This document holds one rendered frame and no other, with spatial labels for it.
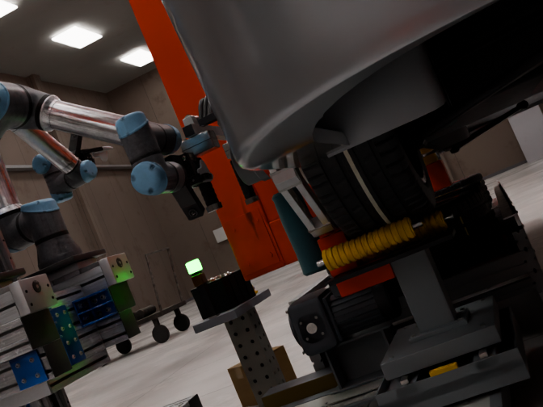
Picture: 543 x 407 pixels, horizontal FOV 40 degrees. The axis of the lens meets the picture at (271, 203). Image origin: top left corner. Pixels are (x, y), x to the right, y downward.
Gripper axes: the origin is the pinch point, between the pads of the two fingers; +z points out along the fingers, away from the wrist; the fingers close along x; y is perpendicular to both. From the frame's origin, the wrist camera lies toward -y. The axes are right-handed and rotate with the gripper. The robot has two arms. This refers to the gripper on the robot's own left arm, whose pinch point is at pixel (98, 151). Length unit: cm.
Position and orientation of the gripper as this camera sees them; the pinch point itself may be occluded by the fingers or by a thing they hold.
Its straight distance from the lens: 319.1
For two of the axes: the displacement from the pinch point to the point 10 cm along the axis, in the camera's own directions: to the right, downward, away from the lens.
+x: 8.4, -2.3, -4.8
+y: 2.7, 9.6, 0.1
